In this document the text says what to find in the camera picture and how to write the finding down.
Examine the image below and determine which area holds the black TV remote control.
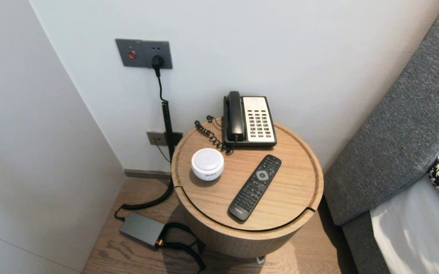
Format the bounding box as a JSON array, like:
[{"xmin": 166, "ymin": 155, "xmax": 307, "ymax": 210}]
[{"xmin": 228, "ymin": 154, "xmax": 282, "ymax": 222}]

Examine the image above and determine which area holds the black telephone handset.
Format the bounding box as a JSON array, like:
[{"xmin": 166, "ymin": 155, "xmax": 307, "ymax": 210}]
[{"xmin": 226, "ymin": 91, "xmax": 245, "ymax": 142}]

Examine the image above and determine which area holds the white round smart speaker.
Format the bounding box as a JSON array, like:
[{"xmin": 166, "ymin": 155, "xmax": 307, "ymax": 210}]
[{"xmin": 191, "ymin": 148, "xmax": 225, "ymax": 182}]

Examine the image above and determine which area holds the black and cream telephone base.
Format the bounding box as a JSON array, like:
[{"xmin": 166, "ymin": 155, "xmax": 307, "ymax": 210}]
[{"xmin": 223, "ymin": 95, "xmax": 278, "ymax": 148}]

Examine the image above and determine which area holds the thin black phone line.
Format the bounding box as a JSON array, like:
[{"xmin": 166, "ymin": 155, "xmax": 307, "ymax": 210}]
[{"xmin": 155, "ymin": 143, "xmax": 171, "ymax": 163}]

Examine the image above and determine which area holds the round wooden nightstand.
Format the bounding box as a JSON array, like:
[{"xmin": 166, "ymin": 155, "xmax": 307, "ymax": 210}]
[{"xmin": 171, "ymin": 118, "xmax": 324, "ymax": 264}]

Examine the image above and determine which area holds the grey wooden baseboard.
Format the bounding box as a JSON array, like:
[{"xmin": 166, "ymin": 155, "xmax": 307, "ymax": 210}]
[{"xmin": 124, "ymin": 169, "xmax": 172, "ymax": 180}]

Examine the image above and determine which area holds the black power plug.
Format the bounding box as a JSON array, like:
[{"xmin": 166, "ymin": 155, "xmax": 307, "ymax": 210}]
[{"xmin": 151, "ymin": 55, "xmax": 164, "ymax": 78}]

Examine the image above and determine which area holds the grey power adapter box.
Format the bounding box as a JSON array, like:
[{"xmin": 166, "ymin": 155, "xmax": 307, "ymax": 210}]
[{"xmin": 119, "ymin": 212, "xmax": 166, "ymax": 248}]

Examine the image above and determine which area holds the grey upholstered headboard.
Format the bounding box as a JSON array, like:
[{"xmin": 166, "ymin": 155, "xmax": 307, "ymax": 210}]
[{"xmin": 324, "ymin": 0, "xmax": 439, "ymax": 227}]

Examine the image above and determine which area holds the grey upholstered bed base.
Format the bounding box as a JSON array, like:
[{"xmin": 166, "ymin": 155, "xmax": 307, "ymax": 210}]
[{"xmin": 342, "ymin": 211, "xmax": 391, "ymax": 274}]

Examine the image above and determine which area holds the white bed sheet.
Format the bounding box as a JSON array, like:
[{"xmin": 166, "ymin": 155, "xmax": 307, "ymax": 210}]
[{"xmin": 370, "ymin": 175, "xmax": 439, "ymax": 274}]

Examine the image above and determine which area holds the black coiled telephone cord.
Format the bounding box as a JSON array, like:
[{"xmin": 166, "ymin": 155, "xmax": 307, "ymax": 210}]
[{"xmin": 194, "ymin": 115, "xmax": 235, "ymax": 155}]

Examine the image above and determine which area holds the black coiled power cable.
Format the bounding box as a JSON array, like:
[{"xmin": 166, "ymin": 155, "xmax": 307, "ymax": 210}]
[{"xmin": 114, "ymin": 76, "xmax": 175, "ymax": 221}]

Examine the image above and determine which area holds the beige wall data socket plate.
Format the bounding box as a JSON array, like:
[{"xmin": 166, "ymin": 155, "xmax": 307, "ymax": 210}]
[{"xmin": 146, "ymin": 131, "xmax": 184, "ymax": 147}]

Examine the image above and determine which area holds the black coiled adapter output cable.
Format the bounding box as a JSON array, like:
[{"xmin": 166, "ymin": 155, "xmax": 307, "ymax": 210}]
[{"xmin": 159, "ymin": 223, "xmax": 207, "ymax": 271}]

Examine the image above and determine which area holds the grey wall socket panel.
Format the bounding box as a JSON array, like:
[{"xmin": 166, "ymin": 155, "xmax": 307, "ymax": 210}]
[{"xmin": 115, "ymin": 38, "xmax": 173, "ymax": 70}]

